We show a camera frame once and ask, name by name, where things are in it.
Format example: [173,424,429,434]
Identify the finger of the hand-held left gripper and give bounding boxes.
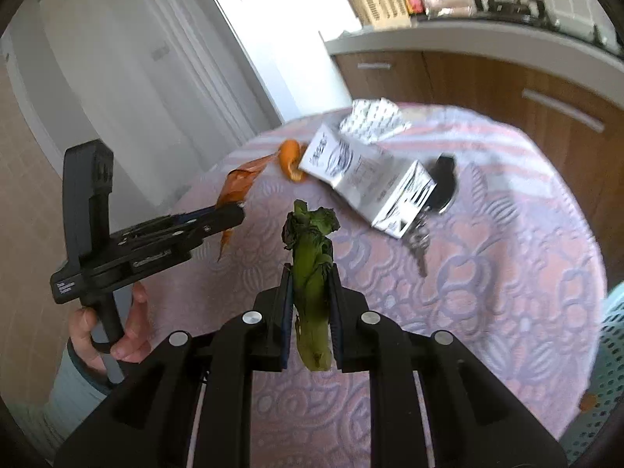
[114,203,246,250]
[124,206,220,233]

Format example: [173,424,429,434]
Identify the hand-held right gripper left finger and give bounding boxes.
[53,266,294,468]

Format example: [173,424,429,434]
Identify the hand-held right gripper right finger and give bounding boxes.
[328,268,569,468]

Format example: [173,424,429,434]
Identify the green vegetable stalk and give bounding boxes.
[284,200,341,372]

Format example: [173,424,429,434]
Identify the orange peel strip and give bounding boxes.
[216,154,268,261]

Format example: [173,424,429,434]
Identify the light blue perforated basket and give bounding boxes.
[568,285,624,464]

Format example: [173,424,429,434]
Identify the person's left forearm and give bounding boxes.
[10,340,117,464]

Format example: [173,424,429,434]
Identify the person's left hand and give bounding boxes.
[67,283,153,372]

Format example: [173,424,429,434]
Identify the pink patterned blanket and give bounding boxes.
[166,102,608,468]

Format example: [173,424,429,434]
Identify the metal keys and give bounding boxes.
[407,214,433,278]

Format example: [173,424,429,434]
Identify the white door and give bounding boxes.
[0,0,286,215]

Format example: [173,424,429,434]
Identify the white printed carton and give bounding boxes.
[298,124,437,239]

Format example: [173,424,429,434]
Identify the black key fob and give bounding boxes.
[428,154,460,215]

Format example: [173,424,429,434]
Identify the polka dot paper wrapper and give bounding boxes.
[339,98,413,145]

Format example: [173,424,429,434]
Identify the wooden cabinet door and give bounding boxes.
[423,51,624,239]
[334,51,433,122]

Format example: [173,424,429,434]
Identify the cream slotted utensil basket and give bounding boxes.
[344,0,410,28]

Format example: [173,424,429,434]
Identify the black gas stove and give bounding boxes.
[472,0,612,47]

